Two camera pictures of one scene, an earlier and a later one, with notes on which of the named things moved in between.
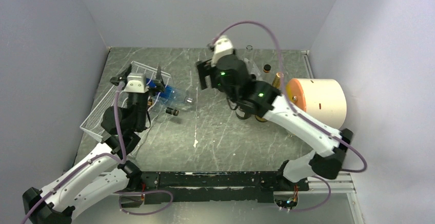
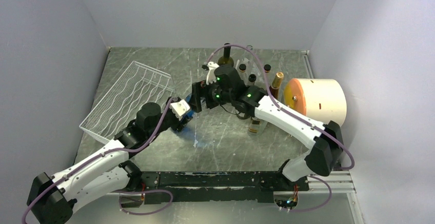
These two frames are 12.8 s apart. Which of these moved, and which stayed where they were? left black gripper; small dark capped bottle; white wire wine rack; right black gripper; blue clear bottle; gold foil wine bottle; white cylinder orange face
Moved: small dark capped bottle; blue clear bottle; left black gripper; right black gripper
Stayed: gold foil wine bottle; white cylinder orange face; white wire wine rack
